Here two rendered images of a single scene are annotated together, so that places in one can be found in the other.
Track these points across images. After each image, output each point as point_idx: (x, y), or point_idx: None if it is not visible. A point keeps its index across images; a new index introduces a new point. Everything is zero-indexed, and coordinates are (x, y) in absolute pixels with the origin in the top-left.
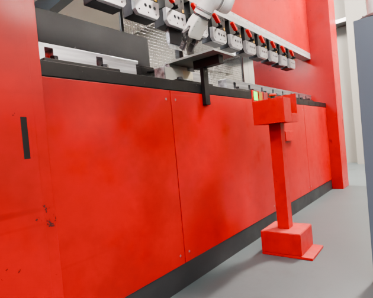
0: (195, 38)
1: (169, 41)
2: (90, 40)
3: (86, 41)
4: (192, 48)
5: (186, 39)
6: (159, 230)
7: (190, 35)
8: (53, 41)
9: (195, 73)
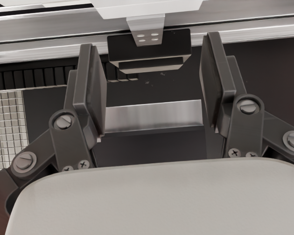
0: (157, 169)
1: (205, 138)
2: (207, 151)
3: (219, 146)
4: (95, 81)
5: (262, 120)
6: None
7: (291, 176)
8: None
9: None
